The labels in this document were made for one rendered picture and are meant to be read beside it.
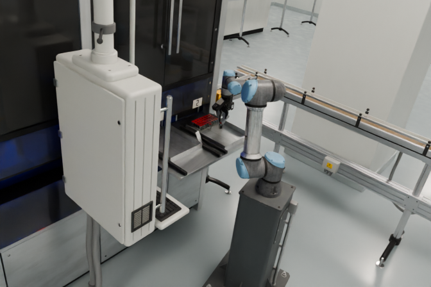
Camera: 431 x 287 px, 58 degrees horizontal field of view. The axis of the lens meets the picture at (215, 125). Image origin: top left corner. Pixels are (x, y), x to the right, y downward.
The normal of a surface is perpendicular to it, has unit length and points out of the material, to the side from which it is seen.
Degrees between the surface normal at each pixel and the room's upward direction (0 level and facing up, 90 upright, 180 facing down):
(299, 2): 90
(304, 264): 0
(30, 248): 90
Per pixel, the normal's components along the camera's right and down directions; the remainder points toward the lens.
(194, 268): 0.11, -0.87
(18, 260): 0.74, 0.40
